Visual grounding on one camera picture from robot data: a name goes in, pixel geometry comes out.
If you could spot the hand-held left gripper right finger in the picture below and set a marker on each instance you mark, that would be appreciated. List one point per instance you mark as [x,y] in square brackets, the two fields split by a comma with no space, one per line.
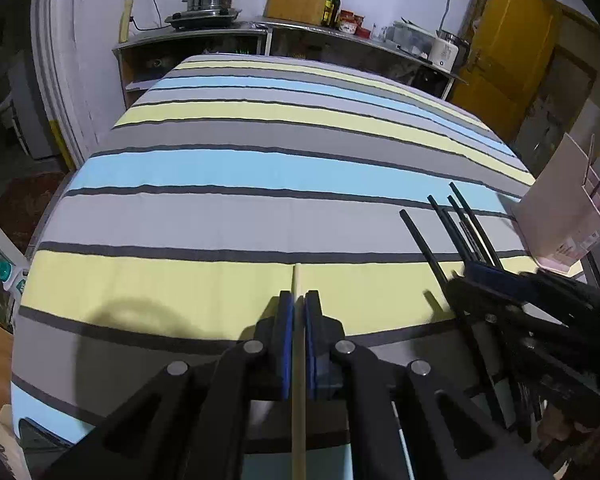
[312,350]

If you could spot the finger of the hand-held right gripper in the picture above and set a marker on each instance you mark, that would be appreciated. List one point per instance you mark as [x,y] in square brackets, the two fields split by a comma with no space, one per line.
[485,305]
[495,277]

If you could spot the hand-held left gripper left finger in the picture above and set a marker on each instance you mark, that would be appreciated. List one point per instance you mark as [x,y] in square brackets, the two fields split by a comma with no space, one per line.
[287,340]

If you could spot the black chopstick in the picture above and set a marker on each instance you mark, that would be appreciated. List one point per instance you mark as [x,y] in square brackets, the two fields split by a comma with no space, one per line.
[462,220]
[422,245]
[475,222]
[447,225]

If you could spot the wooden chopstick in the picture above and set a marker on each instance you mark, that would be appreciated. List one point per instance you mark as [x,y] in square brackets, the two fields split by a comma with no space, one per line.
[298,435]
[589,160]

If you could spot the pink utensil holder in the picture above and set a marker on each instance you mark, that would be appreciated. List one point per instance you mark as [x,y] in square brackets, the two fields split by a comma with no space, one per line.
[560,210]

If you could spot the striped tablecloth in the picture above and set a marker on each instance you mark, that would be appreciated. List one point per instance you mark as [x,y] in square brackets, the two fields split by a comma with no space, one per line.
[230,210]

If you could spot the yellow wooden door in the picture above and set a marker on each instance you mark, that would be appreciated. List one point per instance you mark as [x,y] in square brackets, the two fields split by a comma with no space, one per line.
[510,45]

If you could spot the red seasoning jars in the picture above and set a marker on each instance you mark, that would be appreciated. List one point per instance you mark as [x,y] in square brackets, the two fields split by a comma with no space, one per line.
[351,22]

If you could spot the dark oil bottle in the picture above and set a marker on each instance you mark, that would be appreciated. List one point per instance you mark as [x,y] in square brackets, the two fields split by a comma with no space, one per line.
[327,10]
[337,9]

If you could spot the metal counter shelf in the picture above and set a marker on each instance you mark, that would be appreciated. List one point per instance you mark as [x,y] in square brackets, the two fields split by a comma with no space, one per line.
[220,35]

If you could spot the black cooktop stove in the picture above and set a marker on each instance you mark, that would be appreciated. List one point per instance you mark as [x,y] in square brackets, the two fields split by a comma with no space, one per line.
[202,19]

